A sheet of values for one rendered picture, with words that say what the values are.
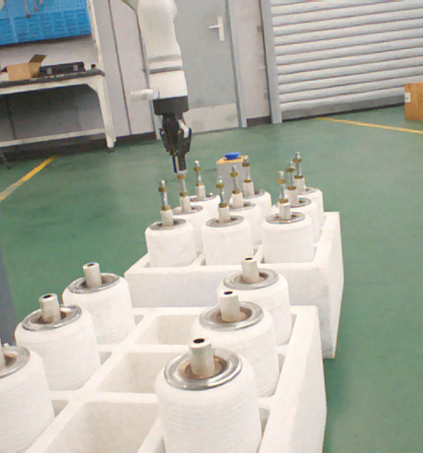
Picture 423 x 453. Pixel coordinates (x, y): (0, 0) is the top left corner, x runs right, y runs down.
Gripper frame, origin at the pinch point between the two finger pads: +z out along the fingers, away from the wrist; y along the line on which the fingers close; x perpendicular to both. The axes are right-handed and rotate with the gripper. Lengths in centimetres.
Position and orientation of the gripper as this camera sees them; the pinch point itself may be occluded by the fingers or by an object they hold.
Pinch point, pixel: (179, 164)
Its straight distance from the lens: 120.6
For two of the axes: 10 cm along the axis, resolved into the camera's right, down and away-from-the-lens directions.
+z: 1.2, 9.6, 2.5
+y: -4.4, -1.7, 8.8
